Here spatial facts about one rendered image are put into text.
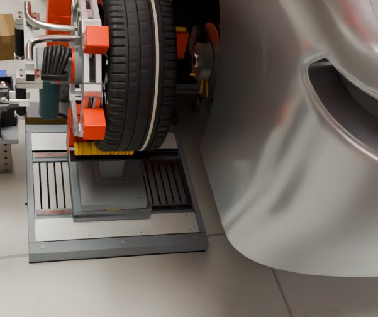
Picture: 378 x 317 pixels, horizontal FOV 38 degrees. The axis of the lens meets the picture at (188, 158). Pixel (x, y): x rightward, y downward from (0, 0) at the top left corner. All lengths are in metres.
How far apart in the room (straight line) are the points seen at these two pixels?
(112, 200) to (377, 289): 1.40
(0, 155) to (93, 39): 1.13
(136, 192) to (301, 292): 0.93
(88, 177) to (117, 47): 0.89
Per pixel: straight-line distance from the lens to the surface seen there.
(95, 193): 2.57
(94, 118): 1.95
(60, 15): 2.66
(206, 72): 2.30
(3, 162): 2.87
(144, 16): 1.97
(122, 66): 1.90
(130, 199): 2.57
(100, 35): 1.87
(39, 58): 2.14
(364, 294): 2.96
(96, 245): 2.58
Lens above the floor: 2.23
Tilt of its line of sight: 46 degrees down
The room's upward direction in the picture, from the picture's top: 17 degrees clockwise
